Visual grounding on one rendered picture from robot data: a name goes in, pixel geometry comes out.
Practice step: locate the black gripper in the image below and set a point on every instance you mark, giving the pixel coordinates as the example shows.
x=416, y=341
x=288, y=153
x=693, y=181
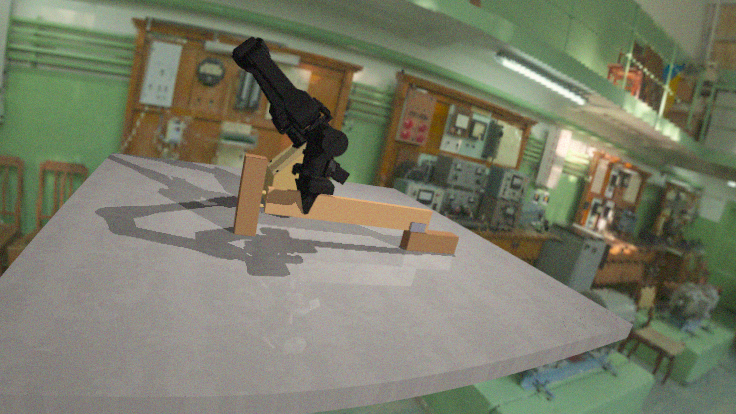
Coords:
x=311, y=181

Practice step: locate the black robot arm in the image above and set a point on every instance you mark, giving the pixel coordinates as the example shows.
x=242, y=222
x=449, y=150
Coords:
x=293, y=110

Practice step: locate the long wooden rail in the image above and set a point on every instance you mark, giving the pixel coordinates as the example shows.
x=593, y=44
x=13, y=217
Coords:
x=288, y=202

